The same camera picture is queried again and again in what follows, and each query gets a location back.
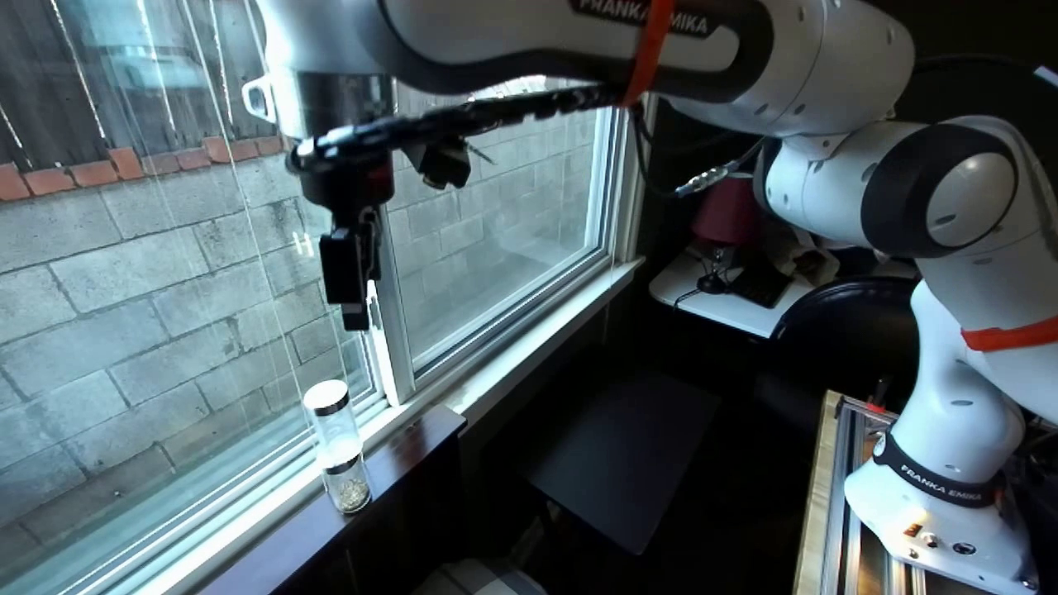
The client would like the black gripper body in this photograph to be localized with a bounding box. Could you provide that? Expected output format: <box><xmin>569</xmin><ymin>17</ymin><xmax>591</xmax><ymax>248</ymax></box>
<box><xmin>283</xmin><ymin>130</ymin><xmax>401</xmax><ymax>237</ymax></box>

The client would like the white window sill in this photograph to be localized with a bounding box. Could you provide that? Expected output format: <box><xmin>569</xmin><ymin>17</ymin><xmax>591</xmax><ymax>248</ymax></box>
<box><xmin>129</xmin><ymin>255</ymin><xmax>648</xmax><ymax>595</ymax></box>

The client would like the dark square side table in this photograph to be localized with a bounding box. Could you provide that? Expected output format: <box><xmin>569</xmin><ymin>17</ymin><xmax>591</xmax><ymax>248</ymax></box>
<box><xmin>526</xmin><ymin>370</ymin><xmax>720</xmax><ymax>560</ymax></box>

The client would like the blue white plaid blanket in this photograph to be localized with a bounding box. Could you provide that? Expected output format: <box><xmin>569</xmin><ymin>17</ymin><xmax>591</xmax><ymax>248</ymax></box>
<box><xmin>413</xmin><ymin>555</ymin><xmax>551</xmax><ymax>595</ymax></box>

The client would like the white desk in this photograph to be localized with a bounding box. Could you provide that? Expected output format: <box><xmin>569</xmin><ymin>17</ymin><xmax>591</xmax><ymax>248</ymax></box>
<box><xmin>645</xmin><ymin>245</ymin><xmax>842</xmax><ymax>342</ymax></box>

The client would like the red lamp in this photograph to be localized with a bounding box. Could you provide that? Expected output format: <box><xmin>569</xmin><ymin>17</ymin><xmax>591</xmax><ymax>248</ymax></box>
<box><xmin>688</xmin><ymin>176</ymin><xmax>766</xmax><ymax>255</ymax></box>

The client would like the black clutter on desk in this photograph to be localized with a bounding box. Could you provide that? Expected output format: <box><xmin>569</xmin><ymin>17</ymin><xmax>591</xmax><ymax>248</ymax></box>
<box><xmin>697</xmin><ymin>250</ymin><xmax>799</xmax><ymax>312</ymax></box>

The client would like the black round chair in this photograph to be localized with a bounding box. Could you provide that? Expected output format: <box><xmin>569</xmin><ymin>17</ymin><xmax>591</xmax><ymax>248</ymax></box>
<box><xmin>766</xmin><ymin>273</ymin><xmax>927</xmax><ymax>418</ymax></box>

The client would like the wooden robot mounting table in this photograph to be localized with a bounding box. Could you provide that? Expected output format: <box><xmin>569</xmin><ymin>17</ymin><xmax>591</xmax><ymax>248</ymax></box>
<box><xmin>789</xmin><ymin>388</ymin><xmax>1058</xmax><ymax>595</ymax></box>

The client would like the white window frame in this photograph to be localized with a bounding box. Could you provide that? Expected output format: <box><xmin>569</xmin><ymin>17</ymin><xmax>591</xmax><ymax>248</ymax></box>
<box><xmin>0</xmin><ymin>0</ymin><xmax>648</xmax><ymax>595</ymax></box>

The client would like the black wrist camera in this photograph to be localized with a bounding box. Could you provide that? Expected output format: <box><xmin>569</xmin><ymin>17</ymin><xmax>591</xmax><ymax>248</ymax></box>
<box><xmin>406</xmin><ymin>130</ymin><xmax>478</xmax><ymax>193</ymax></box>

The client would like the grey cinder block wall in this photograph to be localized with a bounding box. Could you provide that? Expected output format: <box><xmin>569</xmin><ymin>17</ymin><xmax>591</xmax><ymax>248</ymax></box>
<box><xmin>0</xmin><ymin>104</ymin><xmax>611</xmax><ymax>560</ymax></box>

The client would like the orange strap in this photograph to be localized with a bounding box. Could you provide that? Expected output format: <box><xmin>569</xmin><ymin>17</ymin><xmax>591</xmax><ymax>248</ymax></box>
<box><xmin>960</xmin><ymin>314</ymin><xmax>1058</xmax><ymax>358</ymax></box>
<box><xmin>617</xmin><ymin>0</ymin><xmax>682</xmax><ymax>109</ymax></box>

